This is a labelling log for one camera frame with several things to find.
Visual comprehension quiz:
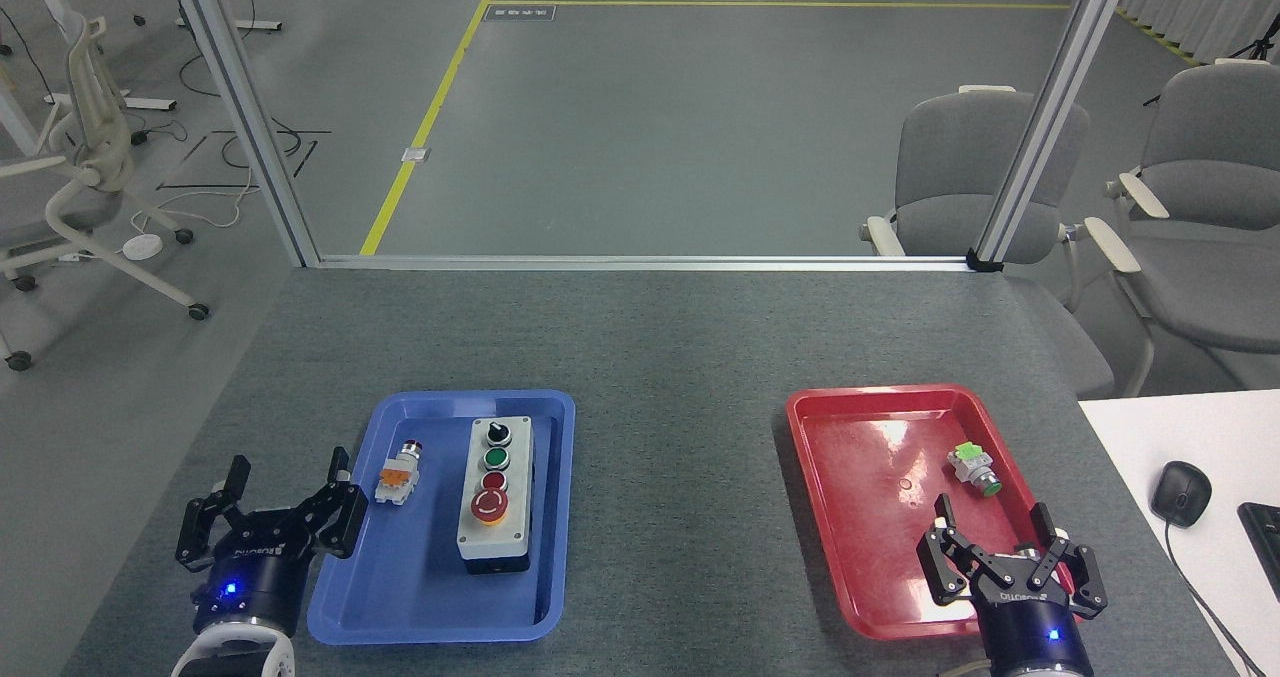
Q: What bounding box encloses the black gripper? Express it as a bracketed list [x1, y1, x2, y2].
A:
[175, 446, 370, 640]
[917, 493, 1110, 677]

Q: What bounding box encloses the grey control box with buttons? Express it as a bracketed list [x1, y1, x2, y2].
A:
[456, 416, 536, 575]

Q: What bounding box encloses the red plastic tray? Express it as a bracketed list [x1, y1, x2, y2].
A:
[785, 384, 1087, 642]

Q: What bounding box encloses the black computer mouse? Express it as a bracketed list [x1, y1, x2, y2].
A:
[1150, 460, 1214, 529]

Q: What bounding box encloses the blue plastic tray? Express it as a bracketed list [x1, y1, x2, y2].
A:
[306, 389, 578, 646]

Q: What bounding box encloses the white desk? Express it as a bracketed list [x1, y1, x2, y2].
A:
[1078, 389, 1280, 677]

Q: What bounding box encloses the black keyboard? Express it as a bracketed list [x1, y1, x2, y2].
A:
[1237, 502, 1280, 604]

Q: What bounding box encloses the grey armchair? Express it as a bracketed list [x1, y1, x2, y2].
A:
[1084, 58, 1280, 391]
[861, 84, 1153, 399]

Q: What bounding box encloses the white mesh office chair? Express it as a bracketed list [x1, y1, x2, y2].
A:
[0, 12, 212, 373]

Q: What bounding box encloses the black tripod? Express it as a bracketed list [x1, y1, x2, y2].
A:
[1228, 12, 1280, 64]

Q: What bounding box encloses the white partition curtain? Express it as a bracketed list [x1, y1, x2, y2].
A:
[1114, 0, 1280, 65]

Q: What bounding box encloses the green push button switch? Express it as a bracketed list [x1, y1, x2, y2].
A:
[947, 441, 1005, 499]

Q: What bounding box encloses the push button switch orange block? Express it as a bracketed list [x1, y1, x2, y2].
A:
[374, 441, 424, 506]

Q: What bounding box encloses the black mouse cable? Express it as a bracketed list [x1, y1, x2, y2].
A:
[1163, 522, 1267, 677]

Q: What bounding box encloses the white floor cable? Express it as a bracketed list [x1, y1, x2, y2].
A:
[130, 162, 263, 240]

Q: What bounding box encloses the black floor cable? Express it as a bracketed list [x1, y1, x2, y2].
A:
[155, 52, 333, 190]

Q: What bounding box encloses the silver aluminium post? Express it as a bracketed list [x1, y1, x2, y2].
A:
[968, 0, 1139, 270]
[160, 0, 322, 268]

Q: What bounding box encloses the silver aluminium rail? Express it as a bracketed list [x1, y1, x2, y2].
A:
[316, 253, 977, 273]

